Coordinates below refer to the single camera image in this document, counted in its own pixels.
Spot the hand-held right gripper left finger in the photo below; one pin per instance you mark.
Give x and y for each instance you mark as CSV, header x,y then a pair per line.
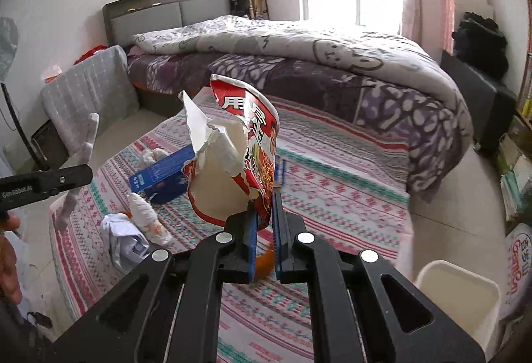
x,y
250,250

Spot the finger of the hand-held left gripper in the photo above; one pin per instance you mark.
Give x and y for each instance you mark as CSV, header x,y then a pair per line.
x,y
68,179

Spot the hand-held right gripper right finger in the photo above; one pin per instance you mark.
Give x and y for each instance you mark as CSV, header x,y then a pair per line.
x,y
277,255

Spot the blue biscuit box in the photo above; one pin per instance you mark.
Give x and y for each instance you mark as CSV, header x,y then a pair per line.
x,y
162,176

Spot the red white instant noodle cup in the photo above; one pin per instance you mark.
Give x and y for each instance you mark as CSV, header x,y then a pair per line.
x,y
257,126

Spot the white plastic bin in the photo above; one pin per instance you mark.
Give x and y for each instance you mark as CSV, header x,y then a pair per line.
x,y
457,296

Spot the person's left hand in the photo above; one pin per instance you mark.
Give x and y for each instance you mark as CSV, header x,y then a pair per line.
x,y
8,263

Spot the orange scrap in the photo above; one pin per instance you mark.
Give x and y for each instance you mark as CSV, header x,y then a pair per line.
x,y
264,263

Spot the black box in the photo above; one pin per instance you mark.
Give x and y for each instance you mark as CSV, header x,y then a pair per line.
x,y
50,142

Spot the striped patterned tablecloth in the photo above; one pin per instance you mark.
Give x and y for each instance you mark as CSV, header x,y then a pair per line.
x,y
332,200

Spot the crumpled white paper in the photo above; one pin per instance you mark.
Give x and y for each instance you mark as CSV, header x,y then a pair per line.
x,y
122,238

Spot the crumpled white tissue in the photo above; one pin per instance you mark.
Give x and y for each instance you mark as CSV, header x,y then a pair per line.
x,y
151,158

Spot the white orange crumpled wrapper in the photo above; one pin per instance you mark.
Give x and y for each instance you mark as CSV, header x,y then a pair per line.
x,y
147,217

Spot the red cloth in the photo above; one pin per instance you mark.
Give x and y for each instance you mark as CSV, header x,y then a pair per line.
x,y
89,54

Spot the grey upholstered bed headboard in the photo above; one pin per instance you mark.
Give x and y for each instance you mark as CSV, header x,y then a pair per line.
x,y
158,13

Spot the cartoon print grey duvet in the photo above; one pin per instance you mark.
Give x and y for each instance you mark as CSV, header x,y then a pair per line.
x,y
311,38

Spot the white printed plastic bag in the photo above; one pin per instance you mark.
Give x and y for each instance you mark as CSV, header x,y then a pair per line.
x,y
519,263

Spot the stack of books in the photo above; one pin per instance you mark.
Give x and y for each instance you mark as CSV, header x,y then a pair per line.
x,y
513,180

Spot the black cabinet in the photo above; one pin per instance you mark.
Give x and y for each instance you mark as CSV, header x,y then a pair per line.
x,y
478,97

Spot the pink white cardboard box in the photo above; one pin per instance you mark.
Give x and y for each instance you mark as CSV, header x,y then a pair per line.
x,y
469,1

